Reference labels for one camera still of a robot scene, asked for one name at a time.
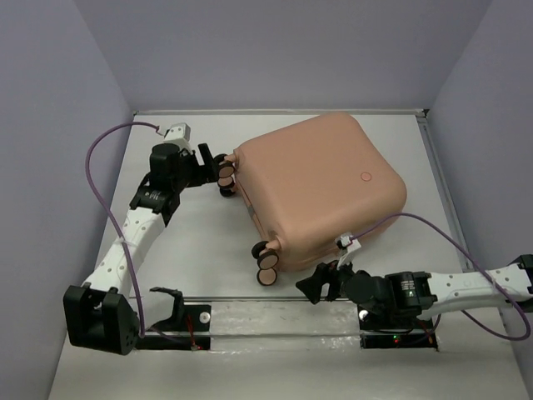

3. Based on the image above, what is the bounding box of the pink hard-shell suitcase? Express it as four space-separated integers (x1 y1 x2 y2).
215 112 407 286

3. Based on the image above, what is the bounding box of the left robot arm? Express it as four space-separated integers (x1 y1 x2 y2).
63 142 217 355

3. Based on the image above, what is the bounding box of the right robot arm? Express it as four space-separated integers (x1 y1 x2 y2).
296 254 532 327

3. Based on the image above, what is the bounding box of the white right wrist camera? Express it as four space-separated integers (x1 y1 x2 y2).
336 232 361 269

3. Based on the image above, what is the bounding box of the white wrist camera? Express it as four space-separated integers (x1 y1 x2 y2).
336 232 361 269
157 122 192 152

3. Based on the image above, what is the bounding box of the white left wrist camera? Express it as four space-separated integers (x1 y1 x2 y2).
157 122 192 152

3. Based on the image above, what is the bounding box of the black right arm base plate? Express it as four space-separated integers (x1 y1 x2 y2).
357 305 439 350

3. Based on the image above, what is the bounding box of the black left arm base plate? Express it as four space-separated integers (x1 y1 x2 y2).
135 303 212 351

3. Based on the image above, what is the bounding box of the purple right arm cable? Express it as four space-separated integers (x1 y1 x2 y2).
336 212 528 343

